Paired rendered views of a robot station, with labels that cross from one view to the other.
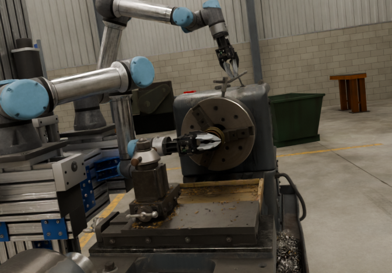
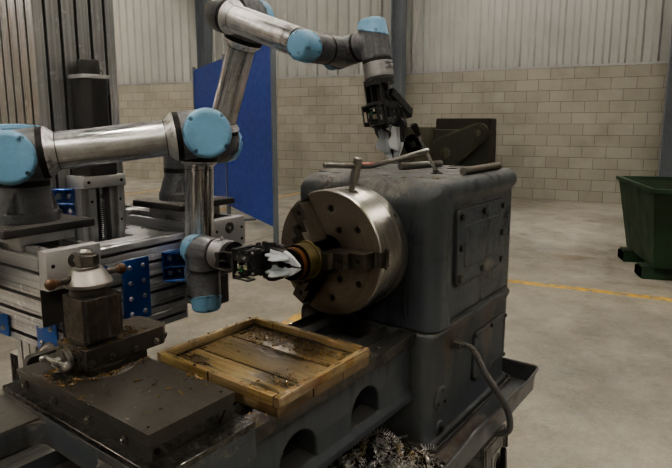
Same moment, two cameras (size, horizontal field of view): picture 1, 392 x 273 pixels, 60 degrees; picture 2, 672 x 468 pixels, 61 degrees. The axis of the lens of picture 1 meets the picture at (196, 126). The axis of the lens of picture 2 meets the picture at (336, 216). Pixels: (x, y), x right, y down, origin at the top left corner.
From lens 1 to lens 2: 64 cm
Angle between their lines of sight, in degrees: 22
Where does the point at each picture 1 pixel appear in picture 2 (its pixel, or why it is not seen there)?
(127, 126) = (197, 210)
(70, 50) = not seen: hidden behind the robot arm
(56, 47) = not seen: hidden behind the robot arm
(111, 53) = (230, 89)
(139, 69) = (197, 130)
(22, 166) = (13, 245)
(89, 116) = (177, 182)
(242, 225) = (141, 426)
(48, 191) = (33, 286)
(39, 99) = (21, 160)
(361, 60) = not seen: outside the picture
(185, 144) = (242, 261)
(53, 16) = not seen: outside the picture
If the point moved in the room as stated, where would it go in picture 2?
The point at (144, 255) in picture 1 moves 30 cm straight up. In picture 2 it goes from (44, 420) to (29, 244)
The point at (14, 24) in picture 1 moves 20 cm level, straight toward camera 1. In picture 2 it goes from (85, 36) to (54, 24)
